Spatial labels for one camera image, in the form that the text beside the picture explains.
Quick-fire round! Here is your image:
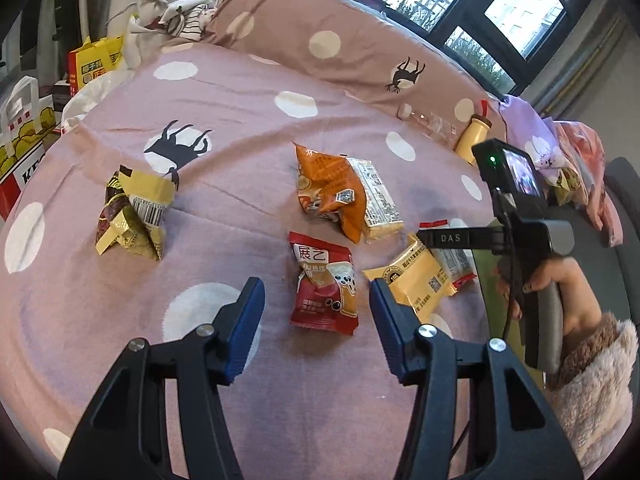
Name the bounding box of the pile of white clothes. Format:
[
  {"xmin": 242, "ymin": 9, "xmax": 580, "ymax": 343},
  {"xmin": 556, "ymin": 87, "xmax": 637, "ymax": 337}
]
[{"xmin": 122, "ymin": 0, "xmax": 222, "ymax": 69}]

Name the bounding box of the white and red snack packet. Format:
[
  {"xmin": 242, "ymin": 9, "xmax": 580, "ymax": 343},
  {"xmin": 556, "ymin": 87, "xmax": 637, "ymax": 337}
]
[{"xmin": 419, "ymin": 218, "xmax": 477, "ymax": 297}]

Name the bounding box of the cream snack packet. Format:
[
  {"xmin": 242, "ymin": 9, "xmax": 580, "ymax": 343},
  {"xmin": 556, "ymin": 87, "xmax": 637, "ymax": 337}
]
[{"xmin": 347, "ymin": 157, "xmax": 405, "ymax": 241}]

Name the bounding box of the purple floral cloth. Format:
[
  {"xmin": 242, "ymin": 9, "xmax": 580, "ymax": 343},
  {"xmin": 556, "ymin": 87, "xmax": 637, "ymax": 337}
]
[{"xmin": 499, "ymin": 94, "xmax": 567, "ymax": 187}]

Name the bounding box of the clear plastic bottle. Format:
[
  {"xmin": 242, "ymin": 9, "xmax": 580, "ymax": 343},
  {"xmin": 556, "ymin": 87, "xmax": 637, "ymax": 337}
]
[{"xmin": 397, "ymin": 102, "xmax": 460, "ymax": 147}]

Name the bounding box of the dark furniture panel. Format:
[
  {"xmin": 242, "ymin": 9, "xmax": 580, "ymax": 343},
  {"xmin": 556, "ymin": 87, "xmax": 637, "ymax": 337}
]
[{"xmin": 46, "ymin": 0, "xmax": 89, "ymax": 57}]

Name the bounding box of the grey sofa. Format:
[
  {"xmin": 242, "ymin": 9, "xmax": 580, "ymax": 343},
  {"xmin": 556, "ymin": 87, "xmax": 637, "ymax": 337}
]
[{"xmin": 545, "ymin": 157, "xmax": 640, "ymax": 322}]

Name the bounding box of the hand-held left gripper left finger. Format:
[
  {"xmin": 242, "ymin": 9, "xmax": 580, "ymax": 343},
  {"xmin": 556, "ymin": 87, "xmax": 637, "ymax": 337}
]
[{"xmin": 57, "ymin": 276, "xmax": 266, "ymax": 480}]

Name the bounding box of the yellow snack packet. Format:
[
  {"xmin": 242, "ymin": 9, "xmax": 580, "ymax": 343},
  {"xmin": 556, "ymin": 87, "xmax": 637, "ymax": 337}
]
[{"xmin": 362, "ymin": 247, "xmax": 459, "ymax": 325}]

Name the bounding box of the person's right hand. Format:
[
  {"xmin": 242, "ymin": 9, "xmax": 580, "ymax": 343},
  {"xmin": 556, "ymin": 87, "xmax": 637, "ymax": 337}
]
[{"xmin": 492, "ymin": 257, "xmax": 603, "ymax": 337}]

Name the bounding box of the pink patterned cloth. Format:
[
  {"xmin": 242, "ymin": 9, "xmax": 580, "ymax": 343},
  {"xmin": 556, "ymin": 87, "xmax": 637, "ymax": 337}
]
[{"xmin": 549, "ymin": 120, "xmax": 625, "ymax": 248}]

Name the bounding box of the person's right forearm fluffy sleeve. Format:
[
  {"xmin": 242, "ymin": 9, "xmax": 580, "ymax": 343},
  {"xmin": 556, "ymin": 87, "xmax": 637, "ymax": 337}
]
[{"xmin": 544, "ymin": 311, "xmax": 640, "ymax": 479}]

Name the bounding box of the gold and brown snack packet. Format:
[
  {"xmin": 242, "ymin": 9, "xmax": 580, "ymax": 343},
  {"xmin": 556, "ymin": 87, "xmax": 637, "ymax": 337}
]
[{"xmin": 94, "ymin": 164, "xmax": 181, "ymax": 262}]

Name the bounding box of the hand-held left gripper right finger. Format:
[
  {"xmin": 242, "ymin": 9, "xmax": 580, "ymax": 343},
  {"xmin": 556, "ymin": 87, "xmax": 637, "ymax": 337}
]
[{"xmin": 369, "ymin": 278, "xmax": 583, "ymax": 480}]

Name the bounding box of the pink dotted pillow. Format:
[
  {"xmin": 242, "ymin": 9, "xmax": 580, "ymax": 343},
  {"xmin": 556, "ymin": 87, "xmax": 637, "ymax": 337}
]
[{"xmin": 202, "ymin": 0, "xmax": 505, "ymax": 150}]

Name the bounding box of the yellow red box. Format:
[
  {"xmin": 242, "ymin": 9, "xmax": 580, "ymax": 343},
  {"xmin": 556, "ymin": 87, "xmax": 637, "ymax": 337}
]
[{"xmin": 67, "ymin": 35, "xmax": 126, "ymax": 97}]

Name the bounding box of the yellow drink bottle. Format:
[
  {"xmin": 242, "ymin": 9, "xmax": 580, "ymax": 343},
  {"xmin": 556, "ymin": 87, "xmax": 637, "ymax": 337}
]
[{"xmin": 453, "ymin": 101, "xmax": 494, "ymax": 167}]

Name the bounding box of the black framed window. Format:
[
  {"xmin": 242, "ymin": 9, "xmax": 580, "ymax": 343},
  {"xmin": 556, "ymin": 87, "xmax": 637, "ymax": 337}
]
[{"xmin": 160, "ymin": 0, "xmax": 632, "ymax": 97}]

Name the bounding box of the white and red paper bag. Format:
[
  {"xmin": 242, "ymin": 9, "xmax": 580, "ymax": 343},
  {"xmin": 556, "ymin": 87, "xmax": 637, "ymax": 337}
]
[{"xmin": 0, "ymin": 75, "xmax": 62, "ymax": 222}]

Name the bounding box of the white plastic bag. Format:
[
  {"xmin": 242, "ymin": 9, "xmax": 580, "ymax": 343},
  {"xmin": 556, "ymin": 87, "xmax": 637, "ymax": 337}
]
[{"xmin": 59, "ymin": 66, "xmax": 137, "ymax": 132}]

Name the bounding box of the orange snack packet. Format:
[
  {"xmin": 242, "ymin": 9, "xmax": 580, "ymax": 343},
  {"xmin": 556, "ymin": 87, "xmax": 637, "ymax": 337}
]
[{"xmin": 292, "ymin": 142, "xmax": 367, "ymax": 245}]

